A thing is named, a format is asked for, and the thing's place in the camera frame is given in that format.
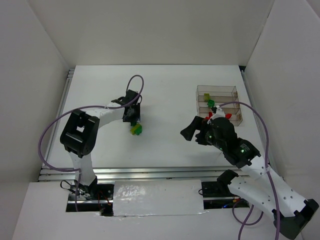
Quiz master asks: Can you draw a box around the red rounded lego brick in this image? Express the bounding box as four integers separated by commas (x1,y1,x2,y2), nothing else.
225,113,232,120

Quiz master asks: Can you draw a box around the yellow lego brick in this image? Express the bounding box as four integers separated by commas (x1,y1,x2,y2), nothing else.
130,124,142,136

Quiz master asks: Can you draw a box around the green rounded lego brick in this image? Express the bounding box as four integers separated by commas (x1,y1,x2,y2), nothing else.
134,124,143,136

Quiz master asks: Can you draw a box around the red rectangular lego brick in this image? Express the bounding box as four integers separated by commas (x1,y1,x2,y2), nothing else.
205,112,213,120

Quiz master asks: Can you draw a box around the small green lego brick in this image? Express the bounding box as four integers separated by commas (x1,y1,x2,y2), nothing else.
207,99,215,108

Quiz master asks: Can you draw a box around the yellow-green sloped lego brick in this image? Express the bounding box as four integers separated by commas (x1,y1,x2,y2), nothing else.
203,93,211,102

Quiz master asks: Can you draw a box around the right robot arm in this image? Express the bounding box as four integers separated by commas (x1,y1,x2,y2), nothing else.
180,116,319,240

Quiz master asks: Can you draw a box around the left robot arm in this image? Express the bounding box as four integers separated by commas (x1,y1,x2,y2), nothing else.
60,89,143,198

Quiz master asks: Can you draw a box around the clear compartment container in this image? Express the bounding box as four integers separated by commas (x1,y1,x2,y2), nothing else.
195,85,243,127

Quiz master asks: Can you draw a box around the silver foil panel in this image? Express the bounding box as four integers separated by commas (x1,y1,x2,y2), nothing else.
112,179,205,217

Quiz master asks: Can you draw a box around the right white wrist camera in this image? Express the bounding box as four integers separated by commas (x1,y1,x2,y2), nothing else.
208,105,226,122

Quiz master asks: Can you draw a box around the aluminium front rail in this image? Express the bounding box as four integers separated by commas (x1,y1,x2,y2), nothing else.
39,165,251,181

